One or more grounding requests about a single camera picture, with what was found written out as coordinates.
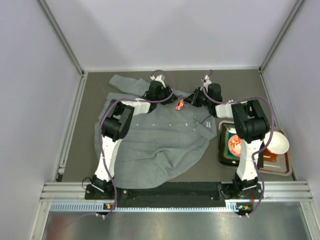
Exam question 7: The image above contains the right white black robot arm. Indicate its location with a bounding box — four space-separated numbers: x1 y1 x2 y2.
183 83 275 199

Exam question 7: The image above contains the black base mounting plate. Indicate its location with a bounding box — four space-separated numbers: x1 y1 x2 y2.
84 182 262 200

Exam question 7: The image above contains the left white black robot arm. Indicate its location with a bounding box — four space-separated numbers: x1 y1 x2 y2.
87 79 177 199

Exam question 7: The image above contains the grey slotted cable duct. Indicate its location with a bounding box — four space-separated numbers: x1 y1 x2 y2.
50 202 252 213

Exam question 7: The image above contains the grey button-up shirt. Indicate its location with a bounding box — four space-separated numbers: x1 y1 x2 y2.
94 73 218 190

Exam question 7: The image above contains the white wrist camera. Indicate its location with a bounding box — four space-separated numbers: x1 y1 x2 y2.
201 75 212 91
150 74 166 88

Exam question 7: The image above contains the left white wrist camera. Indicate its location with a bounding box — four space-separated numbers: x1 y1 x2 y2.
150 74 166 88

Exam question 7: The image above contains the black square plate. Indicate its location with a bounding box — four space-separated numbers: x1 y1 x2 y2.
218 120 240 169

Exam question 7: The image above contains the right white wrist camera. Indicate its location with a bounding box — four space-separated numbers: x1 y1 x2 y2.
201 75 212 91

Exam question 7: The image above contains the silver metal tray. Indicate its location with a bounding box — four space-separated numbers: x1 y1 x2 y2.
216 119 293 177

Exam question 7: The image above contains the red white patterned dish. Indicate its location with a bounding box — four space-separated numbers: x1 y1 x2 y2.
228 134 242 157

